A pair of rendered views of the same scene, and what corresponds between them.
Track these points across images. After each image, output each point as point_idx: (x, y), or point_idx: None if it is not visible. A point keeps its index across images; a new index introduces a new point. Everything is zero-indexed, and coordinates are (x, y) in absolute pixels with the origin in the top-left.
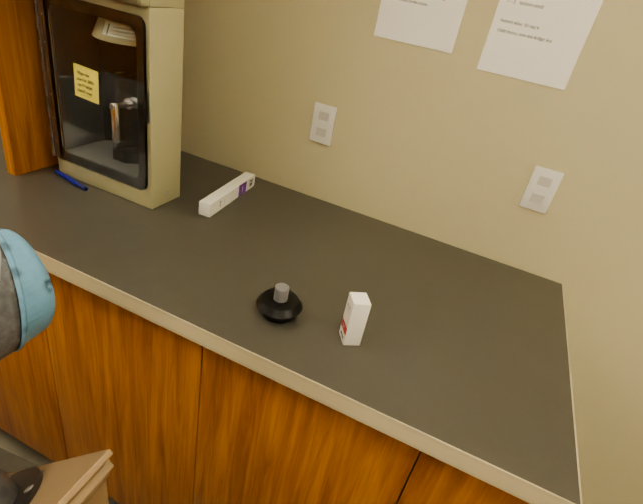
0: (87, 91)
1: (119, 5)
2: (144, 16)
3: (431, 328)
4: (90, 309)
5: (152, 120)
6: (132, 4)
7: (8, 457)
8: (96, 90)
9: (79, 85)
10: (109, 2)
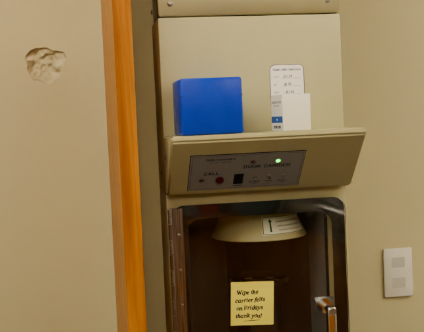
0: (253, 313)
1: (301, 193)
2: (338, 195)
3: None
4: None
5: (350, 316)
6: (320, 187)
7: None
8: (270, 306)
9: (239, 309)
10: (286, 193)
